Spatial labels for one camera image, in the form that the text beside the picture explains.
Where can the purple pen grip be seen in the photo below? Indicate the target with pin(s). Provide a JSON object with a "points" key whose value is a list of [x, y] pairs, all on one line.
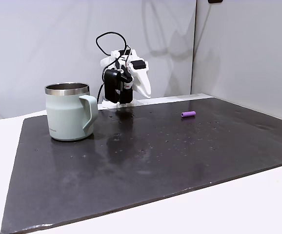
{"points": [[188, 114]]}

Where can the black rounded box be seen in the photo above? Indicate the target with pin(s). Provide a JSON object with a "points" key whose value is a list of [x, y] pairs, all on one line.
{"points": [[111, 85]]}

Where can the black mat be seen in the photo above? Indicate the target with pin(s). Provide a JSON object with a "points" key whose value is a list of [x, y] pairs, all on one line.
{"points": [[155, 158]]}

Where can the pale green steel mug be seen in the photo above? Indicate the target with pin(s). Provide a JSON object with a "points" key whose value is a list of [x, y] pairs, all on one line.
{"points": [[65, 114]]}

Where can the black object on wall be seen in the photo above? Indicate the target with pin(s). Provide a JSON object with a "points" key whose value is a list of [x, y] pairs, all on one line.
{"points": [[215, 1]]}

